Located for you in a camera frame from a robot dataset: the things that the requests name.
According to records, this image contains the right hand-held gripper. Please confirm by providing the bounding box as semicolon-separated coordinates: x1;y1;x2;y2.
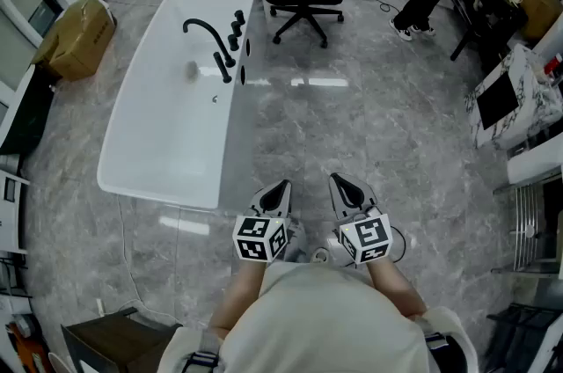
329;173;393;266

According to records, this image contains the person's right forearm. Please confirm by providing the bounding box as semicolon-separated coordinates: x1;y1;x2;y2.
367;259;428;319

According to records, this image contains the chrome towel rack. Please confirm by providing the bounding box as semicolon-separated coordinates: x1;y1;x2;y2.
509;181;549;274

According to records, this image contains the white floor cable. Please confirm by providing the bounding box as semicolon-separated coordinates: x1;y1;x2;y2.
114;194;177;326

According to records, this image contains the black bathtub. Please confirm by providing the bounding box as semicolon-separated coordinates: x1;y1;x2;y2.
0;65;56;157

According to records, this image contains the dark wooden cabinet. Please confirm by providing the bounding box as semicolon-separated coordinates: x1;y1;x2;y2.
61;307;184;373

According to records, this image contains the person's left forearm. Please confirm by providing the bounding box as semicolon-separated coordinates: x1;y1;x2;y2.
209;260;270;340

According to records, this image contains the white bathtub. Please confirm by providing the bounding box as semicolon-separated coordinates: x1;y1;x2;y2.
96;0;265;210

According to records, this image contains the person's white shirt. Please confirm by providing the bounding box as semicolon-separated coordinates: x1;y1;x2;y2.
158;260;480;373

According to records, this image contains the grey arm strap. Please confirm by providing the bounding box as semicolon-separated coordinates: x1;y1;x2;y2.
422;331;449;351
180;349;220;373

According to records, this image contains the white vanity cabinet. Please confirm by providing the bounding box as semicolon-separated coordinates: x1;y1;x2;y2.
0;168;31;254

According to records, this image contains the large cardboard box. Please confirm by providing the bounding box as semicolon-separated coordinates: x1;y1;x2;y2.
33;0;118;82

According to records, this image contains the marble pattern cabinet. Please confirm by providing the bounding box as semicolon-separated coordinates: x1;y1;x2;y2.
464;43;563;150

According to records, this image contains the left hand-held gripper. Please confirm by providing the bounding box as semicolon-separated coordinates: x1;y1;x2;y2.
232;180;308;265

